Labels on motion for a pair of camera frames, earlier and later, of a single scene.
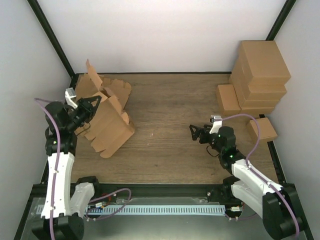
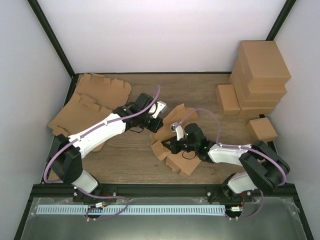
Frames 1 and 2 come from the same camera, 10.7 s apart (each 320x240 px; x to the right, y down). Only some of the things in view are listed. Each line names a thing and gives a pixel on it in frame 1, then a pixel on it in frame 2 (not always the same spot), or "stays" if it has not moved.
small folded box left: (228, 99) stays
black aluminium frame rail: (39, 192) stays
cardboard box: (108, 127) to (175, 161)
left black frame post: (39, 13) stays
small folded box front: (267, 132) stays
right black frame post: (289, 4) stays
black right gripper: (200, 130) to (174, 148)
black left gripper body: (83, 117) to (151, 127)
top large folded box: (261, 63) stays
